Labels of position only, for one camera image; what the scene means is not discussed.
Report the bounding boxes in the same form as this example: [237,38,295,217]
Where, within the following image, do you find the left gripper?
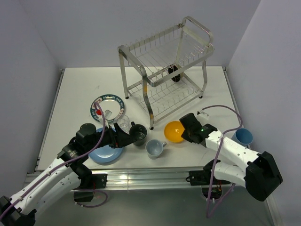
[86,122,136,151]

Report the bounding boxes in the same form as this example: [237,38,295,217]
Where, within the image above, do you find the dark green mug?
[129,121,147,146]

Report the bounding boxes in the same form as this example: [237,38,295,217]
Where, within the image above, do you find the orange bowl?
[164,121,184,143]

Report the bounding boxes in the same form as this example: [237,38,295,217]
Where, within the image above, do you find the grey ceramic cup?
[145,139,167,159]

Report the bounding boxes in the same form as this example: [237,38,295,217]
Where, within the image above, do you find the brown and black bowl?
[167,65,184,83]

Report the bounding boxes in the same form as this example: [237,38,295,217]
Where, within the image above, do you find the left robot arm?
[0,123,137,226]

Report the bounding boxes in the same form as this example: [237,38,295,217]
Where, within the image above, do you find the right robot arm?
[180,113,283,202]

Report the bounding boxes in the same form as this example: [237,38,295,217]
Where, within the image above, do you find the steel two-tier dish rack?
[118,16,214,129]

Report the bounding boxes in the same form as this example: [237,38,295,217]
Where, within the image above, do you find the clear drinking glass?
[114,115,130,133]

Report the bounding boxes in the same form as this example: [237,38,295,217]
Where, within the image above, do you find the blue plate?
[88,127,124,165]

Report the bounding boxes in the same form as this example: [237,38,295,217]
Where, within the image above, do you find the white plate green rim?
[90,94,125,124]

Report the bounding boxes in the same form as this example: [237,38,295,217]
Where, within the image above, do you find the blue plastic cup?
[231,128,253,146]

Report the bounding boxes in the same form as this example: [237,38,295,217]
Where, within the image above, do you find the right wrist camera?
[197,110,209,118]

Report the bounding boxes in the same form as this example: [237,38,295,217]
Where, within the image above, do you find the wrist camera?
[96,110,112,126]
[197,110,209,118]

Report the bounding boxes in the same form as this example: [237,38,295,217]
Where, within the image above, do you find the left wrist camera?
[96,110,112,126]

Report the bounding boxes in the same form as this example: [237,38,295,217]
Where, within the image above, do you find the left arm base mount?
[73,174,109,208]

